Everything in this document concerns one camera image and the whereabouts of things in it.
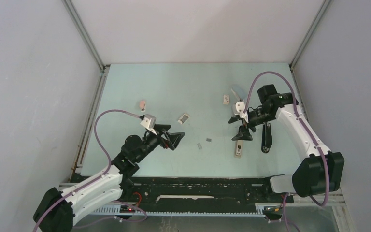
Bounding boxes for light blue stapler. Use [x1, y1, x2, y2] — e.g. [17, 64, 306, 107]
[231, 85, 247, 101]

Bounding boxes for beige black long stapler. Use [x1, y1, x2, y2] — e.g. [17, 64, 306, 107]
[234, 140, 243, 158]

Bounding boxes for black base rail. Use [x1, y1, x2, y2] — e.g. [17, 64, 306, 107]
[120, 177, 284, 214]

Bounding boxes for open staple box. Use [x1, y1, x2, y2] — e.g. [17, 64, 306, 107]
[177, 113, 190, 124]

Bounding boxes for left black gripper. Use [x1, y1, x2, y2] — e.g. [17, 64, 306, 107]
[135, 124, 184, 162]

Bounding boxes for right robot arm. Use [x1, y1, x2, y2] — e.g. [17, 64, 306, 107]
[228, 85, 344, 202]

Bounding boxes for pink stapler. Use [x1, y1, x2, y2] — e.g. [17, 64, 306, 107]
[139, 100, 146, 112]

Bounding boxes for closed white staple box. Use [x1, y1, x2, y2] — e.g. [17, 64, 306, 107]
[223, 94, 230, 105]

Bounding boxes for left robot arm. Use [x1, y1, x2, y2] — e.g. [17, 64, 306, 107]
[32, 124, 185, 232]

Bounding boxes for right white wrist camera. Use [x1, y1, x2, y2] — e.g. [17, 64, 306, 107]
[232, 101, 249, 123]

